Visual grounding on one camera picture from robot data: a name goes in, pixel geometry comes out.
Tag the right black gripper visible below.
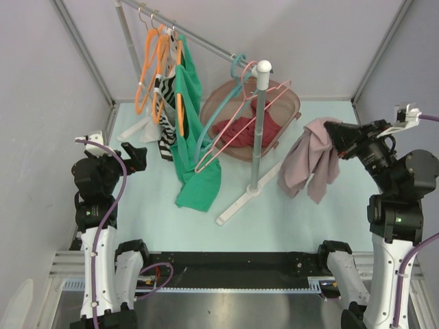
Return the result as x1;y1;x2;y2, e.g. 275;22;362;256
324;118;396;193

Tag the mauve pink tank top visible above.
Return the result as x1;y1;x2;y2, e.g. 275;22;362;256
277;117;341;204

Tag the pink hanger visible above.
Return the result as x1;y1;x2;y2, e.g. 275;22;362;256
194;60;292;173

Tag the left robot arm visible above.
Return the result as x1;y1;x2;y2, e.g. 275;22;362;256
70;139;152;328

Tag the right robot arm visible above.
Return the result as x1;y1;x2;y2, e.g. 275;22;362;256
316;120;438;328

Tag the black white striped top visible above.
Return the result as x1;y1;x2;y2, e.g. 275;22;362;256
154;28;176;162

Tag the green tank top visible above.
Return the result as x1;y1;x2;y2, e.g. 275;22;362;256
171;35;222;212

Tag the orange hanger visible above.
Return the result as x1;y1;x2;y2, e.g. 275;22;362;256
172;26;185;137
152;32;169;125
134;3;163;115

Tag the teal hanger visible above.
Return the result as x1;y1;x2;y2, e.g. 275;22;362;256
193;53;275;165

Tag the white garment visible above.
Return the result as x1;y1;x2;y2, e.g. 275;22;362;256
141;25;168;143

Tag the red garment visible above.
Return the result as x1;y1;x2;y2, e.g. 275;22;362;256
220;99;286;148

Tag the brown plastic basket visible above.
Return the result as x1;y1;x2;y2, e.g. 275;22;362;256
200;79;300;162

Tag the grey clothes rack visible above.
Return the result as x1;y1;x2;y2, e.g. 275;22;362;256
117;0;291;226

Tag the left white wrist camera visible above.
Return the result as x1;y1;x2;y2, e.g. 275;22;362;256
75;130;106;157

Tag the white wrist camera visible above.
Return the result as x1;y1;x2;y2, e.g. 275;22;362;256
75;130;106;157
377;103;422;138

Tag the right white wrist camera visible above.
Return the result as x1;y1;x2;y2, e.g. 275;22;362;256
377;103;422;138

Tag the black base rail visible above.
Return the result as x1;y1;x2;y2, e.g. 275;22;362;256
149;252;331;290

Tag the white cable duct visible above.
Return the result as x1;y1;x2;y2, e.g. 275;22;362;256
63;276;344;294

